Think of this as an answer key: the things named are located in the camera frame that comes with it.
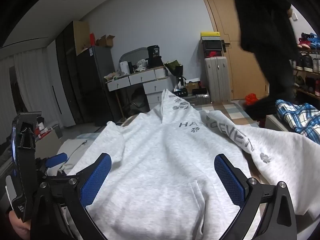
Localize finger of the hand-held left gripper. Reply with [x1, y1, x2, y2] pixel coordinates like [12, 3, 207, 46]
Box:
[44, 152, 68, 169]

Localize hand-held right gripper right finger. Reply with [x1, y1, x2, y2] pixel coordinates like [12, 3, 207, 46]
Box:
[214, 154, 298, 240]

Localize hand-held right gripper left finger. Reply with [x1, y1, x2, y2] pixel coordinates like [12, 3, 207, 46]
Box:
[30, 152, 112, 240]

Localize light grey hoodie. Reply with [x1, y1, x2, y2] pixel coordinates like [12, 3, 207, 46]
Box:
[64, 89, 320, 240]

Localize person's left hand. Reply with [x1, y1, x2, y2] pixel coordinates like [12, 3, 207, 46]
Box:
[7, 212, 32, 240]

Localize plain cardboard box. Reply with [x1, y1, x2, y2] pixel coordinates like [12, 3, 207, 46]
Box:
[35, 126, 63, 159]

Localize white curtain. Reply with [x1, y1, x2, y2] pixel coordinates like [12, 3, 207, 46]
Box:
[0, 41, 64, 145]

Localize checked bed sheet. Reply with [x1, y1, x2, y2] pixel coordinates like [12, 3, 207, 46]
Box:
[56, 102, 262, 178]

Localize dark wardrobe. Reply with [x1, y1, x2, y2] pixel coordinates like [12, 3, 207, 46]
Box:
[55, 21, 78, 128]

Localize red bag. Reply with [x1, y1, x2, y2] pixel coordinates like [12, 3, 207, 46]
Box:
[244, 93, 258, 105]

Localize dark office chair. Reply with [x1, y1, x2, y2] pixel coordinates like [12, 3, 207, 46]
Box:
[125, 89, 150, 117]

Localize silver suitcase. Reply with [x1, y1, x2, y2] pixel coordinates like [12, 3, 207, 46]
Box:
[172, 94, 211, 105]

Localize blue plaid shirt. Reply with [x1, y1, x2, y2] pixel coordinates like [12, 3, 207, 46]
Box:
[275, 99, 320, 144]

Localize white ribbed suitcase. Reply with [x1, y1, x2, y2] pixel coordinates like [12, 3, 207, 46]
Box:
[204, 57, 231, 103]

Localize brown cardboard box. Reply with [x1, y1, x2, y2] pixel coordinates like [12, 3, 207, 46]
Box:
[185, 81, 200, 93]

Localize white desk with drawers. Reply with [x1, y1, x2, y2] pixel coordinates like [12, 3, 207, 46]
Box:
[107, 66, 170, 105]

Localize white paper roll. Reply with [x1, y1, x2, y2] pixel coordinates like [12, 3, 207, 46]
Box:
[119, 61, 130, 75]

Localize flat cardboard sheet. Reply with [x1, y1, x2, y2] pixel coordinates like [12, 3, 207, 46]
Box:
[73, 20, 90, 56]

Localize open cardboard box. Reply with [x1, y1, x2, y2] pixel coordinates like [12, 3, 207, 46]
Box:
[96, 34, 116, 47]

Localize grey oval mirror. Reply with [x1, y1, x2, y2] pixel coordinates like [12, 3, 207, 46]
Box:
[119, 47, 150, 73]

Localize black stacked shoe boxes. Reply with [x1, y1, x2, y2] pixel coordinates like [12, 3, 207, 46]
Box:
[202, 37, 224, 58]

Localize black canister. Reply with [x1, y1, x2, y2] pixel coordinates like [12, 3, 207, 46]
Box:
[147, 45, 161, 58]

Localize shoe rack with shoes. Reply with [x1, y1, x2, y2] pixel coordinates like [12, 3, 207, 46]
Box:
[290, 32, 320, 100]

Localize wooden door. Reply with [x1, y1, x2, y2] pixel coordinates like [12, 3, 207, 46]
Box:
[199, 0, 270, 100]

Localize grey bed frame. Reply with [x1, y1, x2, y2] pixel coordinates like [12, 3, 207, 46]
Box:
[265, 114, 320, 145]

